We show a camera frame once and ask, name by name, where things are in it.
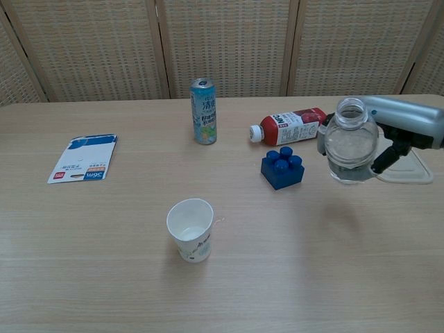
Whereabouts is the light blue drink can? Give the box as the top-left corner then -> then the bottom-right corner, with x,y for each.
189,78 -> 219,145

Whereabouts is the white blue cardboard package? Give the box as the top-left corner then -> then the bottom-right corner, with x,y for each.
46,134 -> 118,185

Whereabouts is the blue building block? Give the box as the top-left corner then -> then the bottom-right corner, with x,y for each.
261,146 -> 306,191

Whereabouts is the red juice bottle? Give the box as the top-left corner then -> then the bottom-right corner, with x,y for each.
248,107 -> 329,146

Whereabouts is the woven bamboo folding screen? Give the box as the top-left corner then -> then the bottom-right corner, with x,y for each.
0,0 -> 444,107

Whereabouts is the white paper cup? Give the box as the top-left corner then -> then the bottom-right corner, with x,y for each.
166,198 -> 214,262

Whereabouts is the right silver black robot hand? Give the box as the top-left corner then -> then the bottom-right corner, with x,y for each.
316,95 -> 444,185

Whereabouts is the transparent plastic bottle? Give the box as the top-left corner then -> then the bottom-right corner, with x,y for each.
324,96 -> 379,185

